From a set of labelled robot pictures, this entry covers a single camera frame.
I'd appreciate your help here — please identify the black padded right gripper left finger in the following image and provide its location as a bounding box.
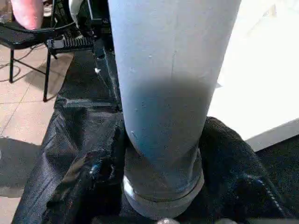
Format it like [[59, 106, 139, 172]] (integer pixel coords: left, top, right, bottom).
[[45, 126, 128, 224]]

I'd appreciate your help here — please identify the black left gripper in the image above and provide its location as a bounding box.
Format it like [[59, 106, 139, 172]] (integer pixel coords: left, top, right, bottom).
[[90, 18, 111, 59]]

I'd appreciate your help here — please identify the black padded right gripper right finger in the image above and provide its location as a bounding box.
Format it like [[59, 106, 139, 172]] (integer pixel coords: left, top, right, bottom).
[[182, 116, 290, 221]]

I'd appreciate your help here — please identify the white plastic table leg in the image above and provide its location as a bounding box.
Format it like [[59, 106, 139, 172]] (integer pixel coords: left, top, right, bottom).
[[107, 0, 241, 196]]

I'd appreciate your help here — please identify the white plastic table top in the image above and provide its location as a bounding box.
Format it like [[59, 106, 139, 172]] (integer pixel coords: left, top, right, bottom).
[[122, 0, 299, 221]]

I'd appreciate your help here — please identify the pink rounded object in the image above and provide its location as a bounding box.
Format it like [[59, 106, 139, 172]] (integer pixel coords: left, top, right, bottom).
[[10, 0, 44, 30]]

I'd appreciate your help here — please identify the black plastic mat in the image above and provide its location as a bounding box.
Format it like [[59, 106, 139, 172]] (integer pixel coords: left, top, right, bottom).
[[11, 44, 299, 224]]

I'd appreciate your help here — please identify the black metal stand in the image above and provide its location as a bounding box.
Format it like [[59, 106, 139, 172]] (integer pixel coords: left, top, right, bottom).
[[0, 23, 59, 102]]

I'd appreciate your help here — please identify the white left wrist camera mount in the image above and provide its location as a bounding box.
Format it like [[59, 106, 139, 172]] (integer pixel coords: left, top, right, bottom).
[[69, 0, 83, 21]]

